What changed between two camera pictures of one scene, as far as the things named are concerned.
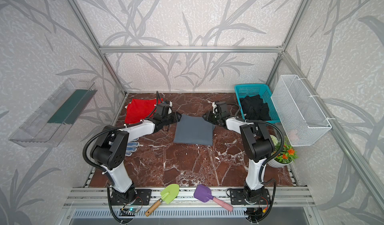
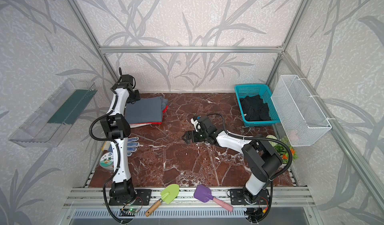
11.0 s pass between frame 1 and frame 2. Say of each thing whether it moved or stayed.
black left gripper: moved
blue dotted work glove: stayed
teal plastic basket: stayed
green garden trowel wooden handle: stayed
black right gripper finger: moved
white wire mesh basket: stayed
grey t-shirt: moved
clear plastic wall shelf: stayed
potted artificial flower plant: stayed
